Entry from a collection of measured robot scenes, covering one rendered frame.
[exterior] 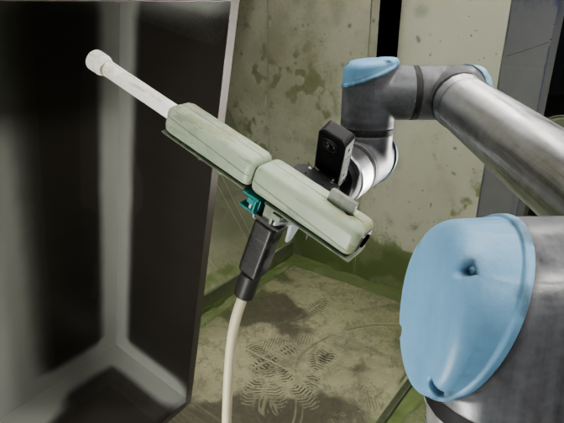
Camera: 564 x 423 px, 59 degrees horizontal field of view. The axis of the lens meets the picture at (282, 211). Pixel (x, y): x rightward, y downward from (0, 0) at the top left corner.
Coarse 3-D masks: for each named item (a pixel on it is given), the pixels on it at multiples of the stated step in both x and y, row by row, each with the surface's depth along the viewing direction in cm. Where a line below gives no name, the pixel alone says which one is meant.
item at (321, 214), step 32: (96, 64) 72; (160, 96) 69; (192, 128) 64; (224, 128) 65; (224, 160) 63; (256, 160) 61; (256, 192) 62; (288, 192) 59; (320, 192) 59; (256, 224) 64; (320, 224) 57; (352, 224) 56; (256, 256) 66; (352, 256) 58; (256, 288) 71
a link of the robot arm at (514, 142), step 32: (416, 96) 80; (448, 96) 74; (480, 96) 67; (448, 128) 75; (480, 128) 62; (512, 128) 57; (544, 128) 53; (512, 160) 54; (544, 160) 49; (544, 192) 48
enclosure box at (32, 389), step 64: (0, 0) 63; (64, 0) 70; (128, 0) 78; (192, 0) 89; (0, 64) 101; (64, 64) 112; (128, 64) 123; (192, 64) 111; (0, 128) 106; (64, 128) 119; (128, 128) 130; (0, 192) 112; (64, 192) 127; (128, 192) 139; (192, 192) 124; (0, 256) 119; (64, 256) 135; (128, 256) 149; (192, 256) 132; (0, 320) 127; (64, 320) 145; (128, 320) 161; (192, 320) 141; (0, 384) 135; (64, 384) 153; (128, 384) 157; (192, 384) 152
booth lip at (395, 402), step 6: (408, 384) 222; (402, 390) 219; (408, 390) 221; (396, 396) 216; (402, 396) 216; (390, 402) 212; (396, 402) 212; (390, 408) 209; (396, 408) 213; (384, 414) 206; (390, 414) 208; (378, 420) 203; (384, 420) 204
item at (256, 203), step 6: (246, 192) 63; (252, 192) 63; (252, 198) 62; (258, 198) 62; (240, 204) 64; (246, 204) 64; (252, 204) 63; (258, 204) 63; (264, 204) 64; (252, 210) 63; (258, 210) 63
